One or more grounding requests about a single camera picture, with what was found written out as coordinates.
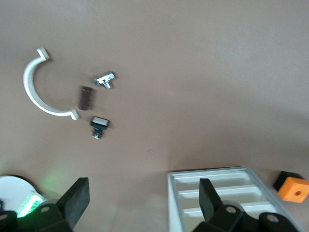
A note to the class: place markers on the white drawer cabinet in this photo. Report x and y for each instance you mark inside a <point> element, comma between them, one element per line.
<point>172,205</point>

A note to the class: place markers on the black square push button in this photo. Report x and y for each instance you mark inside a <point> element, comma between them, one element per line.
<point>99,122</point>

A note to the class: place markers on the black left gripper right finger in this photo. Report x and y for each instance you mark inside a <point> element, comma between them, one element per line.
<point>210,205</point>

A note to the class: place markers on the silver metal T-bolt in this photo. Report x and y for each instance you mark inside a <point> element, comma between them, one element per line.
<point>103,78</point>

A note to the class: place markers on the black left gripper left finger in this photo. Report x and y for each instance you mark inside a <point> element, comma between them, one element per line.
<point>74,200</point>

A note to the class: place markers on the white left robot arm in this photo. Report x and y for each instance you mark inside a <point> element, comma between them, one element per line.
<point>12,188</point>

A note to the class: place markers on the brown terminal block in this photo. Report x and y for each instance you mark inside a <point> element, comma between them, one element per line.
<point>84,97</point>

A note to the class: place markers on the orange button enclosure box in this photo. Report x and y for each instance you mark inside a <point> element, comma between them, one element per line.
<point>293,188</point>

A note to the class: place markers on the brown table mat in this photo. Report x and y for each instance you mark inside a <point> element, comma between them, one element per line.
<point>193,72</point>

